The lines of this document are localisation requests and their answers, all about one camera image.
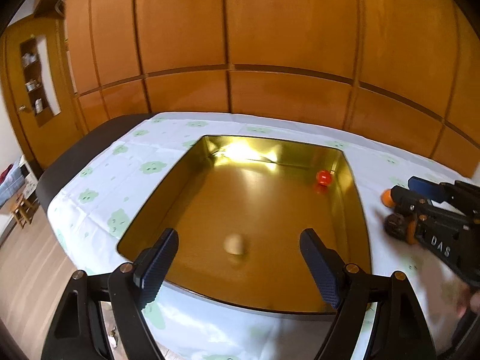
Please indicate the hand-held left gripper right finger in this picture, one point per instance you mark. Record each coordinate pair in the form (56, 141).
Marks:
(318, 266)

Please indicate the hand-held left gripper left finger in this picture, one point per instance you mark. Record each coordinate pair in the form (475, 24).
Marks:
(157, 270)

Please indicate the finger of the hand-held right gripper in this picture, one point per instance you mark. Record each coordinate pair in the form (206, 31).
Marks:
(425, 186)
(407, 197)

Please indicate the orange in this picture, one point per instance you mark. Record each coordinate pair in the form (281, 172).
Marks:
(386, 198)

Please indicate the small pale round fruit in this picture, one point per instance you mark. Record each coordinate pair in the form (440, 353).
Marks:
(235, 243)

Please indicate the gold tin box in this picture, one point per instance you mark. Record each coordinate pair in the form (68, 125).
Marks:
(225, 202)

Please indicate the small red tomato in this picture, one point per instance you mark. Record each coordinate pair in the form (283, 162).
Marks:
(324, 177)

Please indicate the white green-printed tablecloth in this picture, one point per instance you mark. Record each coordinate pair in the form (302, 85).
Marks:
(112, 180)

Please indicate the black table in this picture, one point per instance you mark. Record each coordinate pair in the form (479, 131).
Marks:
(75, 150)

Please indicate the small wooden stool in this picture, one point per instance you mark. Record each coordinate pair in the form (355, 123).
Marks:
(22, 208)

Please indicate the red and blue cloth pile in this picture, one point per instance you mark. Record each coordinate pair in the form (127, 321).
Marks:
(11, 185)

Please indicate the wooden door with shelf niche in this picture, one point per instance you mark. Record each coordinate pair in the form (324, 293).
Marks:
(63, 120)

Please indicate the wooden wardrobe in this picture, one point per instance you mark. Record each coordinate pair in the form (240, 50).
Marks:
(262, 26)

